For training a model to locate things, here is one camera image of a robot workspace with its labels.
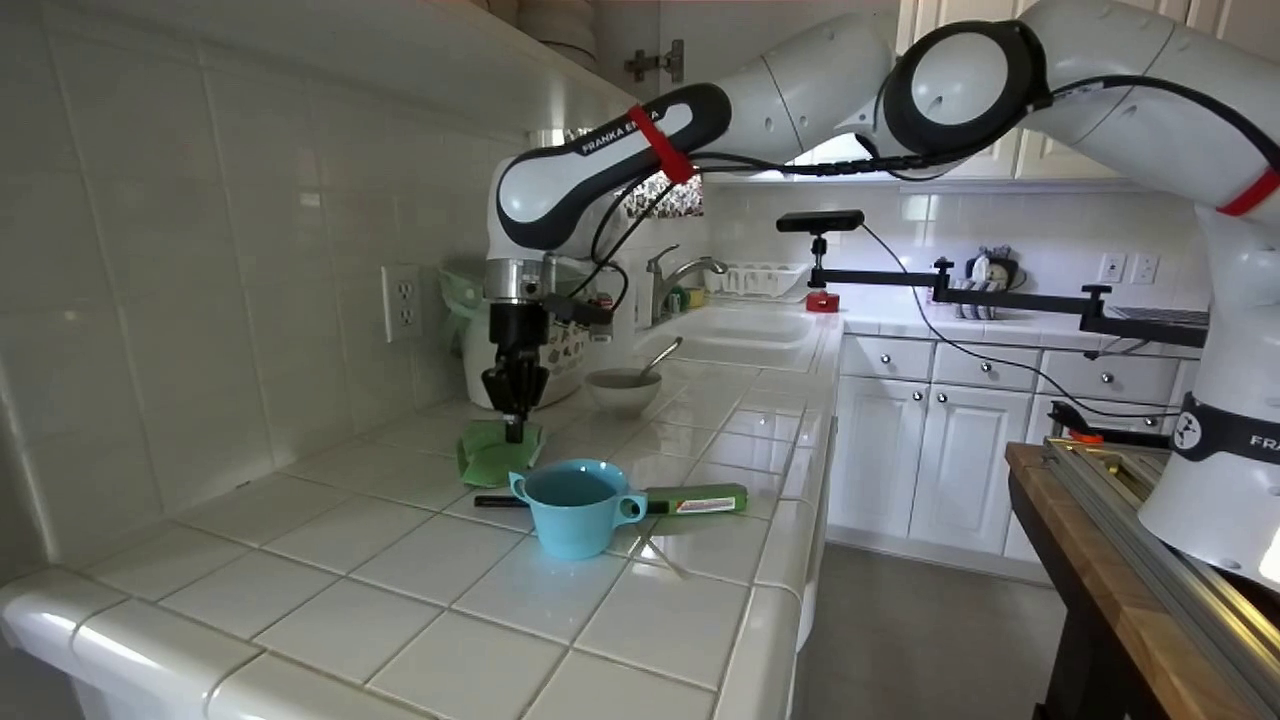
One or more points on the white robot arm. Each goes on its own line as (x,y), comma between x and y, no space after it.
(962,80)

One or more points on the blue cup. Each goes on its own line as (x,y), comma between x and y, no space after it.
(574,524)

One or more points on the white wall outlet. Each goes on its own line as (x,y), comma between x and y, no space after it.
(403,306)

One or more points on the white overhead cabinet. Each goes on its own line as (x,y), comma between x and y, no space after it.
(403,53)

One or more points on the red clamp base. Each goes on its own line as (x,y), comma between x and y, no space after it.
(820,300)

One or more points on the wooden table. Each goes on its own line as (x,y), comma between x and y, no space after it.
(1104,574)

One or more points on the metal faucet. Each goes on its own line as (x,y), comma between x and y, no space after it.
(663,287)

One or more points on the white sink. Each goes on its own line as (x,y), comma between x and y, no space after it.
(752,328)

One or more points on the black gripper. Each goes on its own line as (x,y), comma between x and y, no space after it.
(517,335)

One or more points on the spoon in bowl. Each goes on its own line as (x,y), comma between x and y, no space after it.
(663,353)

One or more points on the white lower cabinet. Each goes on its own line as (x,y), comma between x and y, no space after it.
(923,453)

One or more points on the black orange clamp tool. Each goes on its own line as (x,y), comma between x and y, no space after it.
(1104,427)

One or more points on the metal cabinet hinge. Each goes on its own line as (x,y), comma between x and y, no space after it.
(656,60)

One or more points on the green cloth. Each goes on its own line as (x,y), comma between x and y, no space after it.
(486,462)

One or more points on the white dish rack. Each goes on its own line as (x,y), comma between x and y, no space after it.
(764,279)

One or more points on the aluminium rail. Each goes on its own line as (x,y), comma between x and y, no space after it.
(1172,560)

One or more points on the black camera on stand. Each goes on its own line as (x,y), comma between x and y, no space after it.
(820,222)

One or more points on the dark utensil holder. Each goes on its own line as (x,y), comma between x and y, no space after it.
(994,279)

